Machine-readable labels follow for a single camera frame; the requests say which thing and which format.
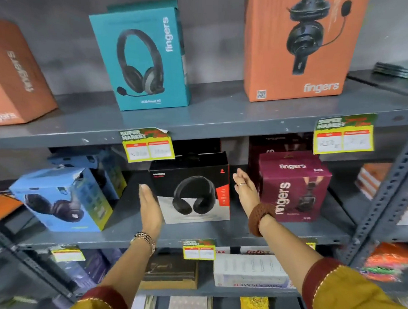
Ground person's right hand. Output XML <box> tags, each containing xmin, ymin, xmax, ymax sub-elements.
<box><xmin>232</xmin><ymin>167</ymin><xmax>263</xmax><ymax>217</ymax></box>

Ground person's left hand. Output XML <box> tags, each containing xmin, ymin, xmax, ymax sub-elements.
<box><xmin>138</xmin><ymin>183</ymin><xmax>166</xmax><ymax>241</ymax></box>

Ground person's right forearm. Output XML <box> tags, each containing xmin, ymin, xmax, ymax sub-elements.
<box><xmin>257</xmin><ymin>210</ymin><xmax>326</xmax><ymax>292</ymax></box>

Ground person's left forearm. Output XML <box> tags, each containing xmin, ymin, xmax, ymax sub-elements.
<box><xmin>98</xmin><ymin>233</ymin><xmax>162</xmax><ymax>309</ymax></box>

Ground brown woven bangle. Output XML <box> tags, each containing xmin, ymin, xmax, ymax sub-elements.
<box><xmin>246</xmin><ymin>202</ymin><xmax>279</xmax><ymax>239</ymax></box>

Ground blue headphone box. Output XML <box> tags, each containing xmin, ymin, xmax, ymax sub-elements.
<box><xmin>47</xmin><ymin>145</ymin><xmax>128</xmax><ymax>205</ymax></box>
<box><xmin>7</xmin><ymin>164</ymin><xmax>115</xmax><ymax>238</ymax></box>

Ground black headphone box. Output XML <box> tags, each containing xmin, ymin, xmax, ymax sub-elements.
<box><xmin>148</xmin><ymin>151</ymin><xmax>233</xmax><ymax>226</ymax></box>

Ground maroon headphone box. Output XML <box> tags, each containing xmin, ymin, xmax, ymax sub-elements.
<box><xmin>246</xmin><ymin>132</ymin><xmax>317</xmax><ymax>189</ymax></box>
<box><xmin>257</xmin><ymin>148</ymin><xmax>335</xmax><ymax>225</ymax></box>

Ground grey metal shelf rack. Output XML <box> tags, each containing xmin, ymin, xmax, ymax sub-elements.
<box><xmin>0</xmin><ymin>67</ymin><xmax>408</xmax><ymax>309</ymax></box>

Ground white long box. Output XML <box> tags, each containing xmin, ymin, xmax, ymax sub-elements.
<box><xmin>212</xmin><ymin>249</ymin><xmax>296</xmax><ymax>294</ymax></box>

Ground brown flat box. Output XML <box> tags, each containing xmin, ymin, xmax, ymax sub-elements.
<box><xmin>137</xmin><ymin>251</ymin><xmax>201</xmax><ymax>294</ymax></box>

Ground purple packaged box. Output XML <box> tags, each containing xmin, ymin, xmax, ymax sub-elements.
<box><xmin>51</xmin><ymin>248</ymin><xmax>120</xmax><ymax>291</ymax></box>

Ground teal headset box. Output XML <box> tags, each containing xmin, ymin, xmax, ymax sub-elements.
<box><xmin>89</xmin><ymin>6</ymin><xmax>192</xmax><ymax>114</ymax></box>
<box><xmin>106</xmin><ymin>0</ymin><xmax>179</xmax><ymax>14</ymax></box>

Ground yellow patterned packet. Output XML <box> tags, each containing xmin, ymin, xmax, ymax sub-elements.
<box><xmin>239</xmin><ymin>295</ymin><xmax>270</xmax><ymax>309</ymax></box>

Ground beige dotted packet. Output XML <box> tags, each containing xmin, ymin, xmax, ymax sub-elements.
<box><xmin>167</xmin><ymin>293</ymin><xmax>214</xmax><ymax>309</ymax></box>

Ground orange headset box with microphone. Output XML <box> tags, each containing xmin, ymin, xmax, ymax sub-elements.
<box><xmin>238</xmin><ymin>0</ymin><xmax>384</xmax><ymax>103</ymax></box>

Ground person's right sleeve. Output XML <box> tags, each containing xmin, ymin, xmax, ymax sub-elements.
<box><xmin>299</xmin><ymin>252</ymin><xmax>408</xmax><ymax>309</ymax></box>

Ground orange flat packet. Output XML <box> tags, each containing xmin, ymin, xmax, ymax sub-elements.
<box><xmin>0</xmin><ymin>191</ymin><xmax>25</xmax><ymax>221</ymax></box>

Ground grey slotted metal rack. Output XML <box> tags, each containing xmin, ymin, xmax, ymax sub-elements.
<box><xmin>326</xmin><ymin>65</ymin><xmax>408</xmax><ymax>305</ymax></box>

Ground orange green colourful packets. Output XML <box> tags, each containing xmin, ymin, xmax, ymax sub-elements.
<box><xmin>359</xmin><ymin>240</ymin><xmax>408</xmax><ymax>285</ymax></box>

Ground plain orange headphone box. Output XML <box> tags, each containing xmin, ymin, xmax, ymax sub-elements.
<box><xmin>0</xmin><ymin>12</ymin><xmax>60</xmax><ymax>127</ymax></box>

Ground bundle of black green pens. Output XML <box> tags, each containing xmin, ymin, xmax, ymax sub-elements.
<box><xmin>372</xmin><ymin>60</ymin><xmax>408</xmax><ymax>85</ymax></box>

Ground gold chain bracelet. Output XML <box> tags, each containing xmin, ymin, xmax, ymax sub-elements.
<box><xmin>130</xmin><ymin>231</ymin><xmax>157</xmax><ymax>257</ymax></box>

